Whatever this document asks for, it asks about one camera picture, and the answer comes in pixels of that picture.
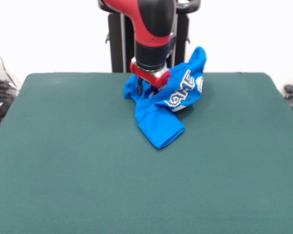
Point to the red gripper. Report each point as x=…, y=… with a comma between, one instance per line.
x=158, y=78

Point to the black office chair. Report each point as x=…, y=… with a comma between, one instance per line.
x=290, y=89

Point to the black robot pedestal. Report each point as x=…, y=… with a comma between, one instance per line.
x=116, y=44

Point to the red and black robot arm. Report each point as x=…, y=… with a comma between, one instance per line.
x=153, y=29

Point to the dark green table cloth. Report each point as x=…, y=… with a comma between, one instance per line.
x=209, y=182

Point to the blue printed T-shirt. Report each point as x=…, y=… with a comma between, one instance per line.
x=161, y=122

